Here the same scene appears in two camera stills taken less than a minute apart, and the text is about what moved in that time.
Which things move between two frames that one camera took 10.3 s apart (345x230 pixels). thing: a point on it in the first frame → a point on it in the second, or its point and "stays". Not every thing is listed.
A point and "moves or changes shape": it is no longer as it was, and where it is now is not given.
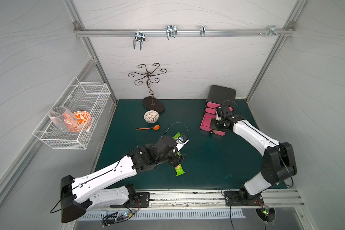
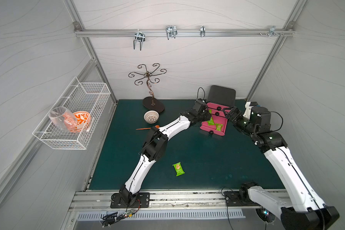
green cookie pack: (177, 135) moves or changes shape
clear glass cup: (63, 118) stays
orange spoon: (156, 127) stays
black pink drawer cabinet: (218, 96) stays
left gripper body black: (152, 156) → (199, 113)
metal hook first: (140, 37) stays
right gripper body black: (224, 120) → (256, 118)
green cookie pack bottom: (179, 170) stays
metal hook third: (202, 30) stays
